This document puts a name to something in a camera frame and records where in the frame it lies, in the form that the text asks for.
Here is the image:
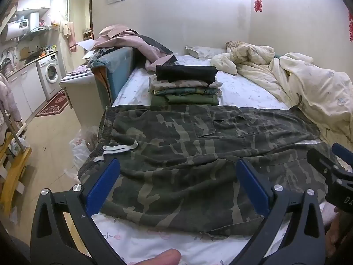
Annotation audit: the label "cream quilt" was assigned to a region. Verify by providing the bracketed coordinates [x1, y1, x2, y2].
[211, 43, 353, 155]

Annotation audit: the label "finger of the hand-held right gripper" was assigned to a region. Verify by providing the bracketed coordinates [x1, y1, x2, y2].
[307, 147, 343, 178]
[332, 143, 353, 164]

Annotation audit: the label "dark grey garment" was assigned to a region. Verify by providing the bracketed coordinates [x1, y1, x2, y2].
[132, 34, 174, 56]

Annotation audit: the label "person's right hand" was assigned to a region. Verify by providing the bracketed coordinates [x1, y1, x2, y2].
[325, 208, 353, 258]

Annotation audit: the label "white floral pillow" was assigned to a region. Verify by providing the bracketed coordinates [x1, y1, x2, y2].
[185, 45, 230, 61]

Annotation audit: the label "white paper sheets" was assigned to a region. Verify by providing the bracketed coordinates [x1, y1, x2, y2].
[75, 39, 98, 60]

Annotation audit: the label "leopard print cloth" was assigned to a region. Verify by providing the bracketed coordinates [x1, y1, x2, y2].
[225, 41, 244, 51]

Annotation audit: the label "pink hanging towel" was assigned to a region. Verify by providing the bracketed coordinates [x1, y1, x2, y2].
[59, 21, 78, 52]

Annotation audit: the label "white side table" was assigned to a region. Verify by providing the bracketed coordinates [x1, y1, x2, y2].
[59, 66, 96, 129]

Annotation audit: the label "pink clothing pile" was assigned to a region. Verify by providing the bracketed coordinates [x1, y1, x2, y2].
[93, 25, 178, 72]

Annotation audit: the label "range hood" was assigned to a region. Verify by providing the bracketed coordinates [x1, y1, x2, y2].
[28, 25, 52, 34]

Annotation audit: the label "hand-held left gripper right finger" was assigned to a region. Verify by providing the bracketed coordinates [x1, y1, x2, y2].
[234, 159, 327, 265]

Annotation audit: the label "white washing machine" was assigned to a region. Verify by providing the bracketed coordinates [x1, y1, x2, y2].
[36, 52, 63, 101]

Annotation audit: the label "green camouflage pants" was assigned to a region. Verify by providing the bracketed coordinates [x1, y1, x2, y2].
[78, 105, 345, 238]

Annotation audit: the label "yellow wooden chair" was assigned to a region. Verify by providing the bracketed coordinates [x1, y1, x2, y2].
[0, 110, 33, 219]

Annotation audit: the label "white plastic bag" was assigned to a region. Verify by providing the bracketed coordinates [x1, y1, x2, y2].
[64, 125, 100, 178]

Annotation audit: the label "olive green folded pants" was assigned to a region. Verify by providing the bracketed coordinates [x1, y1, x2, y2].
[151, 93, 220, 106]

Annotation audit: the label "pink padded jacket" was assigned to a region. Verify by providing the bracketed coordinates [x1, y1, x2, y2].
[0, 73, 23, 144]

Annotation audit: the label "green patterned folded pants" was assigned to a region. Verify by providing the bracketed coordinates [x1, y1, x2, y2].
[149, 87, 223, 97]

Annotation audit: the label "white wall cabinet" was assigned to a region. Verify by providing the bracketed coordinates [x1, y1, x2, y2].
[17, 0, 52, 13]

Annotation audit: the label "white water heater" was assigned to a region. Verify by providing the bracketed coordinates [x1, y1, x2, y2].
[0, 12, 40, 44]

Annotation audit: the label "blue padded bed board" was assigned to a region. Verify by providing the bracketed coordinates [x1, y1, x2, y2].
[92, 46, 136, 107]

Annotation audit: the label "red patterned rug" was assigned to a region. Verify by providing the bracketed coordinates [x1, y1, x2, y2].
[34, 89, 69, 118]

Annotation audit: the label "black folded garment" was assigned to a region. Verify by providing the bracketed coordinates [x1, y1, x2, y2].
[155, 65, 218, 83]

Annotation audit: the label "white kitchen cabinet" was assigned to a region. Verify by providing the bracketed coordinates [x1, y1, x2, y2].
[6, 60, 47, 125]

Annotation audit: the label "person's left hand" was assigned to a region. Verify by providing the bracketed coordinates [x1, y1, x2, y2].
[128, 248, 182, 265]

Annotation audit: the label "pink camouflage folded pants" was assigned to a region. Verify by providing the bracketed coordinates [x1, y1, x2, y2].
[149, 75, 223, 91]

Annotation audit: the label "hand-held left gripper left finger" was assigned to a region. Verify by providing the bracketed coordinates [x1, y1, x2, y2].
[30, 158, 130, 265]

